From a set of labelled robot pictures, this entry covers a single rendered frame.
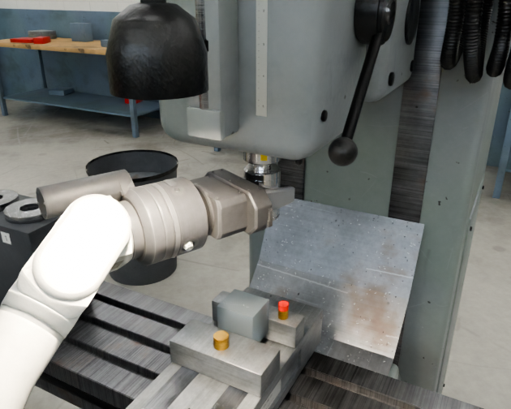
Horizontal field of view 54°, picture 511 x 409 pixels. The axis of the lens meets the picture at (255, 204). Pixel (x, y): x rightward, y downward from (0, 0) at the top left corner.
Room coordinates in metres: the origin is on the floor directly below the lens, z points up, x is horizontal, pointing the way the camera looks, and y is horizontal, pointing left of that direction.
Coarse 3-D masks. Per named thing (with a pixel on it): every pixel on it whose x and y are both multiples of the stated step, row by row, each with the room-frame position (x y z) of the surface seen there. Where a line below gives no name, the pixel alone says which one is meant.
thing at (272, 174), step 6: (246, 168) 0.60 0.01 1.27; (252, 168) 0.60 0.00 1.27; (270, 168) 0.60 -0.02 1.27; (276, 168) 0.60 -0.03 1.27; (246, 174) 0.59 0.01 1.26; (252, 174) 0.58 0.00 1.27; (258, 174) 0.58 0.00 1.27; (264, 174) 0.58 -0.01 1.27; (270, 174) 0.58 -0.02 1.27; (276, 174) 0.59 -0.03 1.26; (258, 180) 0.58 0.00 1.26; (264, 180) 0.58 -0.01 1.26
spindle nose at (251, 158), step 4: (244, 152) 0.59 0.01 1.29; (244, 156) 0.59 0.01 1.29; (248, 156) 0.59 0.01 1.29; (252, 156) 0.58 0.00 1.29; (256, 156) 0.58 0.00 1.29; (268, 156) 0.58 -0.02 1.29; (244, 160) 0.59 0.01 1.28; (248, 160) 0.59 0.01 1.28; (252, 160) 0.58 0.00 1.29; (256, 160) 0.58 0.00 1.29; (268, 160) 0.58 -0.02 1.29; (272, 160) 0.58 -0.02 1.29; (276, 160) 0.59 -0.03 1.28; (280, 160) 0.59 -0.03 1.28; (256, 164) 0.58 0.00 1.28; (260, 164) 0.58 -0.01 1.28; (264, 164) 0.58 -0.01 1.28; (268, 164) 0.58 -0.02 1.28
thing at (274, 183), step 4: (244, 176) 0.60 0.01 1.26; (280, 176) 0.60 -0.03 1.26; (248, 180) 0.59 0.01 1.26; (252, 180) 0.58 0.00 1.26; (272, 180) 0.58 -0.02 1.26; (276, 180) 0.59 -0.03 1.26; (280, 180) 0.60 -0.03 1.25; (256, 184) 0.58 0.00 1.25; (260, 184) 0.58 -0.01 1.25; (264, 184) 0.58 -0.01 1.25; (268, 184) 0.58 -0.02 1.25; (272, 184) 0.58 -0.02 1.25; (276, 184) 0.59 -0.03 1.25; (264, 188) 0.58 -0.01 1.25; (268, 188) 0.58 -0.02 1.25; (276, 212) 0.59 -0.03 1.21; (276, 216) 0.59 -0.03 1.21
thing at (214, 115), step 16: (192, 0) 0.49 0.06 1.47; (208, 0) 0.49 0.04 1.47; (224, 0) 0.49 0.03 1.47; (208, 16) 0.49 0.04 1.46; (224, 16) 0.49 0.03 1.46; (208, 32) 0.49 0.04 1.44; (224, 32) 0.49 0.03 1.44; (208, 48) 0.49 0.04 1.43; (224, 48) 0.49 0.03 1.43; (208, 64) 0.49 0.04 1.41; (224, 64) 0.49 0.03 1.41; (208, 80) 0.49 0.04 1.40; (224, 80) 0.49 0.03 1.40; (208, 96) 0.49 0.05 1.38; (224, 96) 0.49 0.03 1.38; (192, 112) 0.49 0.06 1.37; (208, 112) 0.48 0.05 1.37; (224, 112) 0.48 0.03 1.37; (192, 128) 0.49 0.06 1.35; (208, 128) 0.48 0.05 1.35; (224, 128) 0.48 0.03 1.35
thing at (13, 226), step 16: (0, 192) 0.91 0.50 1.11; (16, 192) 0.91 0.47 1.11; (0, 208) 0.85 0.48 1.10; (16, 208) 0.84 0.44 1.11; (32, 208) 0.86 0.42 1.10; (0, 224) 0.80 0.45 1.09; (16, 224) 0.80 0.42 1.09; (32, 224) 0.80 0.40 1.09; (48, 224) 0.80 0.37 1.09; (0, 240) 0.79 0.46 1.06; (16, 240) 0.78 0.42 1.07; (32, 240) 0.77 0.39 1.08; (0, 256) 0.80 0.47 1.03; (16, 256) 0.78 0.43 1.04; (0, 272) 0.80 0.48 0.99; (16, 272) 0.78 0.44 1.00; (0, 288) 0.81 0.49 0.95; (0, 304) 0.82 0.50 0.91
